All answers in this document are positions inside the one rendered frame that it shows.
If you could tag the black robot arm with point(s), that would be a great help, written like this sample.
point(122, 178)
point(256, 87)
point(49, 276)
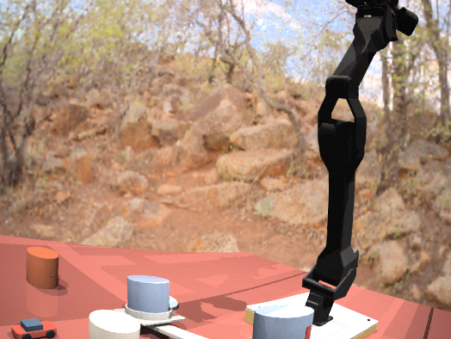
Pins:
point(341, 146)

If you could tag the orange-brown cylinder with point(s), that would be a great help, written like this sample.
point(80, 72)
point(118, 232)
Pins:
point(42, 267)

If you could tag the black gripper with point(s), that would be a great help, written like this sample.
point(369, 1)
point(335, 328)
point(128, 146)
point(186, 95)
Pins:
point(406, 20)

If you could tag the red toy car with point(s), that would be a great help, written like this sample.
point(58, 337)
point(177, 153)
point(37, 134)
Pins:
point(32, 328)

